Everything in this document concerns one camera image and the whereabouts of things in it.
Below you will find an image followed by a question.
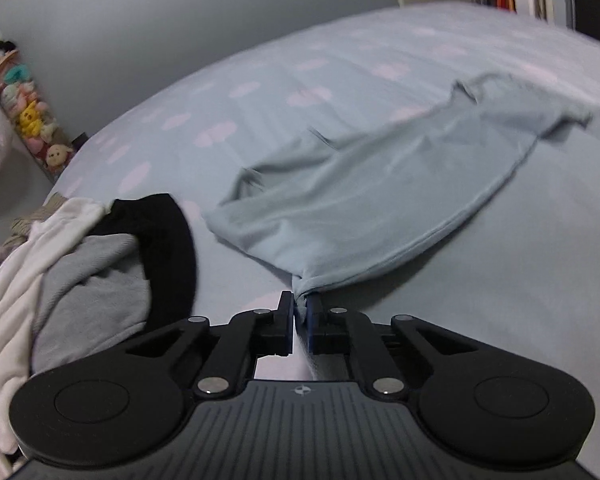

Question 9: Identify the light blue t-shirt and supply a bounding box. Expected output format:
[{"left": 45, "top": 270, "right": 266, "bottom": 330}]
[{"left": 206, "top": 74, "right": 592, "bottom": 302}]

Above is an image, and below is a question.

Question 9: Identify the grey and black sweatshirt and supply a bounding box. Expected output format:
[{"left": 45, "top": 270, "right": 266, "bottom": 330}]
[{"left": 31, "top": 193, "right": 197, "bottom": 374}]

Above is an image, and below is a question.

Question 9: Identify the blue bedsheet with pink clouds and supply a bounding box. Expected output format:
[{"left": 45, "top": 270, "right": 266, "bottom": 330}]
[{"left": 44, "top": 0, "right": 600, "bottom": 470}]

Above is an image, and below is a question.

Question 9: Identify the white garment pile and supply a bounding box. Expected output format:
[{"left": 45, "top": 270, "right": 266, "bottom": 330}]
[{"left": 0, "top": 197, "right": 107, "bottom": 479}]

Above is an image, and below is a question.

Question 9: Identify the beige knit garment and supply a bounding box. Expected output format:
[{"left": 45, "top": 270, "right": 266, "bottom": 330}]
[{"left": 0, "top": 193, "right": 68, "bottom": 266}]

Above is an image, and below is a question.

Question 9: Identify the hanging plush toy organizer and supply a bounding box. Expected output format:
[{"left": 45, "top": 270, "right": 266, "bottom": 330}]
[{"left": 0, "top": 32, "right": 74, "bottom": 182}]

